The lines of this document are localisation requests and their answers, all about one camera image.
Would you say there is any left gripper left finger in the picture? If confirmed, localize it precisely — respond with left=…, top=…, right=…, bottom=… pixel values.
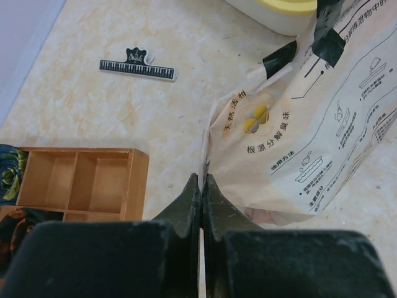
left=1, top=174, right=200, bottom=297

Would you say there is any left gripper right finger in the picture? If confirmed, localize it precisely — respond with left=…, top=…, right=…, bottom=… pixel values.
left=202, top=175, right=391, bottom=297

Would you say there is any pink cat litter bag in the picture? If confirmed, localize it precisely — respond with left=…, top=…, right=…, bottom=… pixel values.
left=202, top=1, right=396, bottom=225

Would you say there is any black bag sealing clip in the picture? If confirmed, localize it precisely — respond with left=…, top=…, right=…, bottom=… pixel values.
left=99, top=47, right=177, bottom=82

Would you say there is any yellow litter box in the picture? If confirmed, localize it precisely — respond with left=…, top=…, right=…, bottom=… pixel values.
left=226, top=0, right=317, bottom=36

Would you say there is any wooden compartment tray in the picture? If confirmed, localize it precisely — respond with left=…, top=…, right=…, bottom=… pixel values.
left=1, top=147, right=149, bottom=222

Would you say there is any black orange rolled item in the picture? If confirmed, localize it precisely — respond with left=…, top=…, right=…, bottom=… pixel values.
left=1, top=207, right=64, bottom=278

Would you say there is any black green rolled item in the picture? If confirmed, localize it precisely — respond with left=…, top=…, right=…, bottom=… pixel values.
left=1, top=144, right=29, bottom=205

